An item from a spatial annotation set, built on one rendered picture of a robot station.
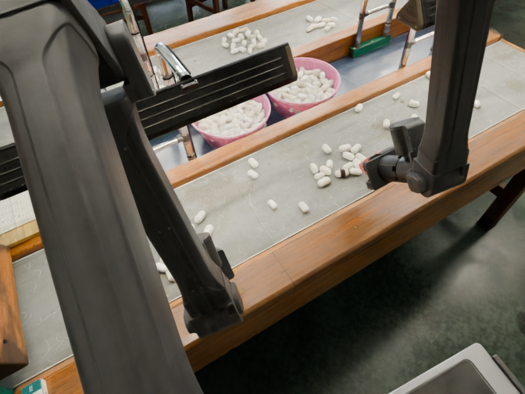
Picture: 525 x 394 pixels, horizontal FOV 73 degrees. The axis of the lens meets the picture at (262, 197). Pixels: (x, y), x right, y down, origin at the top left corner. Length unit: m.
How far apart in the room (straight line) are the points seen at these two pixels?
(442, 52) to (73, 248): 0.48
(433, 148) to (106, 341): 0.54
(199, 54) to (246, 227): 0.83
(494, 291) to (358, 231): 1.07
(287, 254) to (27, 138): 0.67
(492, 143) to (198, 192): 0.84
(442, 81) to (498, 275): 1.44
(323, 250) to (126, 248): 0.67
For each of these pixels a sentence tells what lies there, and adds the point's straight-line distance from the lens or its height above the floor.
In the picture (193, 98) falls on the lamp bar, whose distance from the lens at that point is 0.72.
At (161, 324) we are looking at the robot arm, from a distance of 0.22.
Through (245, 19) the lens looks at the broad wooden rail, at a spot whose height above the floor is 0.76.
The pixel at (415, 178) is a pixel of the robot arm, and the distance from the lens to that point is 0.67.
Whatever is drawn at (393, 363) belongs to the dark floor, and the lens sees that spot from 1.60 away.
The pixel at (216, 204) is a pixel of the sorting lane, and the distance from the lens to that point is 0.97.
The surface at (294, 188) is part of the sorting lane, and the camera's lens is 0.98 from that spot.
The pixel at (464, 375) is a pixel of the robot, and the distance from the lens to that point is 0.52.
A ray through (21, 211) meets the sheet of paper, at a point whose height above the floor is 0.78.
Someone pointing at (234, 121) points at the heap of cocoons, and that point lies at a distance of 1.18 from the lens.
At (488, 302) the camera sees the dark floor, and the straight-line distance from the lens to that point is 1.83.
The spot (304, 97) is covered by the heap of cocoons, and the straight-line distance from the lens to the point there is 1.27.
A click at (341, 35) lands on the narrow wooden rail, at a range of 1.56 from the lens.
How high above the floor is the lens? 1.51
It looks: 53 degrees down
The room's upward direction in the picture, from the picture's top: 4 degrees counter-clockwise
